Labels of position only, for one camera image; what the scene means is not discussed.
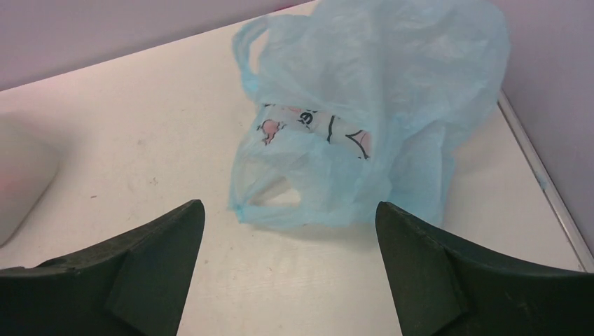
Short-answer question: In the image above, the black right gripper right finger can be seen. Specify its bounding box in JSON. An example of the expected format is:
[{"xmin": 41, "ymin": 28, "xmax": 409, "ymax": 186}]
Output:
[{"xmin": 375, "ymin": 202, "xmax": 593, "ymax": 335}]

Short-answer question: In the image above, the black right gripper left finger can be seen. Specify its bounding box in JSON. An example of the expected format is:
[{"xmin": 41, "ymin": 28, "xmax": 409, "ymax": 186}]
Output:
[{"xmin": 1, "ymin": 199, "xmax": 205, "ymax": 335}]

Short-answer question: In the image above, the light blue plastic bag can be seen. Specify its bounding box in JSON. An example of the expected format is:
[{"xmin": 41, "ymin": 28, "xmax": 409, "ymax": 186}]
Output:
[{"xmin": 229, "ymin": 1, "xmax": 511, "ymax": 229}]

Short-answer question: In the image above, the white plastic basket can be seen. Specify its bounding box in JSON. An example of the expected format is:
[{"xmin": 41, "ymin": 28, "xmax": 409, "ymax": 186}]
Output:
[{"xmin": 1, "ymin": 115, "xmax": 60, "ymax": 246}]

